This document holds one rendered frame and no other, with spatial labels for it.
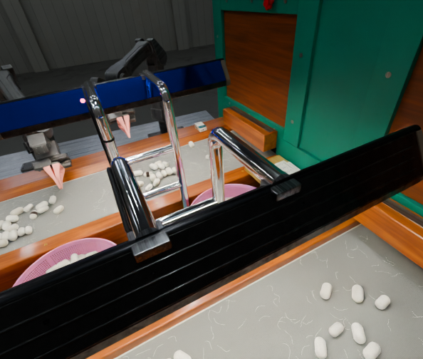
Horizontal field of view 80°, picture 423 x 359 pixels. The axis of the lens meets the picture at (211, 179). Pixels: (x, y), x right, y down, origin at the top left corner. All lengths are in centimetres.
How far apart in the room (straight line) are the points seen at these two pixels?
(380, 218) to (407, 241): 7
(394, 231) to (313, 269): 19
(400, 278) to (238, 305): 37
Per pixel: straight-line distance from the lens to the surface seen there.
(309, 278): 66
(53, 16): 736
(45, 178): 112
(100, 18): 732
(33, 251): 84
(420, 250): 68
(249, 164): 31
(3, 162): 162
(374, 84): 68
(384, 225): 70
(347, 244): 75
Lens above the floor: 129
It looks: 37 degrees down
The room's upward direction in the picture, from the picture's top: 5 degrees counter-clockwise
